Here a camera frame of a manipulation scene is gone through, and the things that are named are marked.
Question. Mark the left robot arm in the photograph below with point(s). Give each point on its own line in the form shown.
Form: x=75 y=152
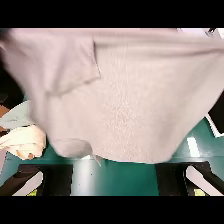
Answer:
x=36 y=181

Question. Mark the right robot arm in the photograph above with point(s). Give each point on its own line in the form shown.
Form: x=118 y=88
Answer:
x=186 y=180

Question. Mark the cream garment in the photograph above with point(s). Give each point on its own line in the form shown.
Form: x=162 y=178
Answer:
x=25 y=141

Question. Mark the pale pink T-shirt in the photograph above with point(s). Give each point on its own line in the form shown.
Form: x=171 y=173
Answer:
x=133 y=100

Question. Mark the pale green garment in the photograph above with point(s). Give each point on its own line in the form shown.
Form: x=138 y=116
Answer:
x=16 y=116

